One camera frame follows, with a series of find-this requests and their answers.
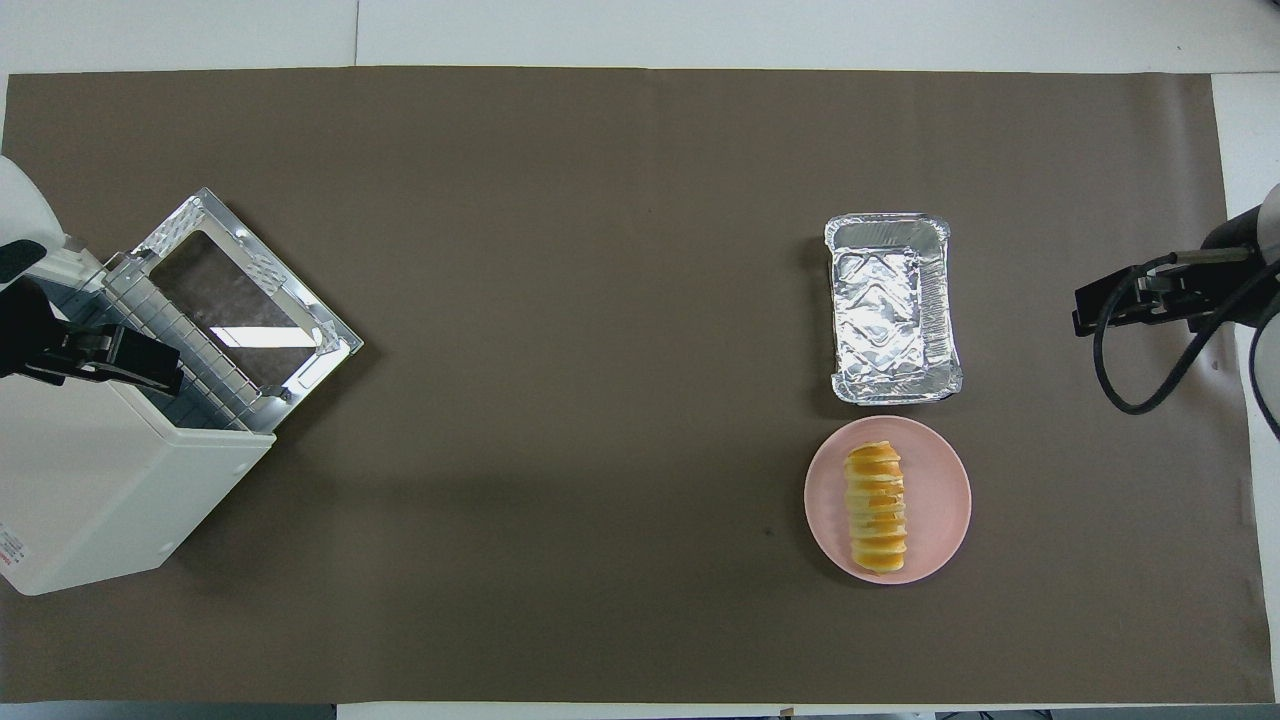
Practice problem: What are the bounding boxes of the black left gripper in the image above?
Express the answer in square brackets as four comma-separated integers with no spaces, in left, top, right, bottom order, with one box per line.
[0,280,186,397]

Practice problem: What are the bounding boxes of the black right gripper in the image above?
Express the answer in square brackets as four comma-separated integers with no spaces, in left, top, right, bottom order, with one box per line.
[1072,205,1263,339]

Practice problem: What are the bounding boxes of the aluminium foil tray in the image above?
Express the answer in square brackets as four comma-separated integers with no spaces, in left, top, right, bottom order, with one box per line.
[824,212,964,406]

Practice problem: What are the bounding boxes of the yellow sliced bread loaf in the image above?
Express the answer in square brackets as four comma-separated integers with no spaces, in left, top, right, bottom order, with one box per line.
[845,441,909,575]

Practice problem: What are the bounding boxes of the white toaster oven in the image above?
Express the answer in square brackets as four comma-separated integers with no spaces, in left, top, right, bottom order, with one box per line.
[0,235,277,597]

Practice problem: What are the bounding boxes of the glass oven door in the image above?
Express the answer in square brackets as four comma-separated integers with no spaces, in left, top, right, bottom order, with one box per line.
[130,187,364,431]

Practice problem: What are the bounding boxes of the pink round plate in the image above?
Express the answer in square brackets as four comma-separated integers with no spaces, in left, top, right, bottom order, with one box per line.
[804,415,972,586]

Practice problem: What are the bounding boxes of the brown table mat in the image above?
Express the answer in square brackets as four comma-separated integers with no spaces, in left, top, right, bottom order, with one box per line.
[3,66,1276,704]

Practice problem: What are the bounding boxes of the metal oven wire rack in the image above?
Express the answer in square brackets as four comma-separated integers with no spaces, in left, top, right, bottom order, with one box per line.
[98,252,276,433]

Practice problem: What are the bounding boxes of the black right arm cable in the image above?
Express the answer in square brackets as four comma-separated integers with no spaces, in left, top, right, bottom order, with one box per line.
[1092,250,1280,416]

